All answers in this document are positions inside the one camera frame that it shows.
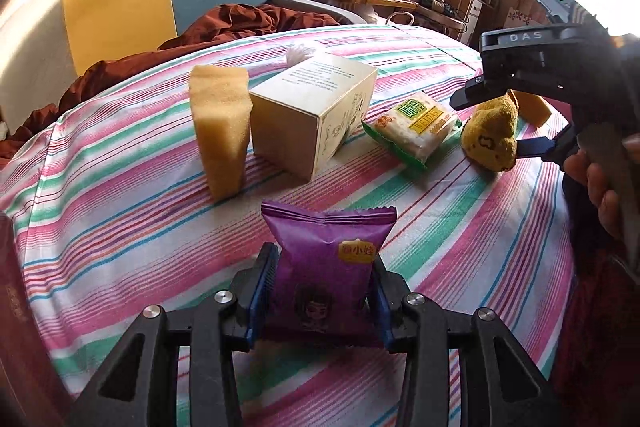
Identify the cream printed carton box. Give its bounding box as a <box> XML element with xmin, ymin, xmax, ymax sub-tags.
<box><xmin>250</xmin><ymin>54</ymin><xmax>378</xmax><ymax>181</ymax></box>

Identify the tall yellow sponge block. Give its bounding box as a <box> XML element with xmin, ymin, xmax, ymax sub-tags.
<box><xmin>189</xmin><ymin>66</ymin><xmax>253</xmax><ymax>202</ymax></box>

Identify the rust red blanket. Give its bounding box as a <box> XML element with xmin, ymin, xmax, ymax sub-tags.
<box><xmin>1</xmin><ymin>3</ymin><xmax>347</xmax><ymax>167</ymax></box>

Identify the red trousers lap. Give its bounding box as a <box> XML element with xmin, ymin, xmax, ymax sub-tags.
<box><xmin>551</xmin><ymin>229</ymin><xmax>639</xmax><ymax>426</ymax></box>

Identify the Weidan cracker packet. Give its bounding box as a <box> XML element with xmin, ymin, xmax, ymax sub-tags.
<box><xmin>362</xmin><ymin>91</ymin><xmax>462</xmax><ymax>170</ymax></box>

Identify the metal chair with clutter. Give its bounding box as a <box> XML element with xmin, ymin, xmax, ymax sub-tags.
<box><xmin>416</xmin><ymin>0</ymin><xmax>477</xmax><ymax>43</ymax></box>

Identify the striped pink green tablecloth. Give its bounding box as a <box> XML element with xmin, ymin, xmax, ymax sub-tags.
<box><xmin>1</xmin><ymin>26</ymin><xmax>574</xmax><ymax>426</ymax></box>

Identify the yellow sponge wedge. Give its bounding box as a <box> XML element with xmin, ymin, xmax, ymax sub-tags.
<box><xmin>513</xmin><ymin>91</ymin><xmax>551</xmax><ymax>129</ymax></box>

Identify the mustard yellow knitted sock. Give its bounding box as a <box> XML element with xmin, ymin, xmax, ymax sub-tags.
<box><xmin>461</xmin><ymin>91</ymin><xmax>518</xmax><ymax>172</ymax></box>

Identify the person's right hand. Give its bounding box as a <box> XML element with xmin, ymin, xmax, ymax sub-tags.
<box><xmin>563</xmin><ymin>150</ymin><xmax>623</xmax><ymax>239</ymax></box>

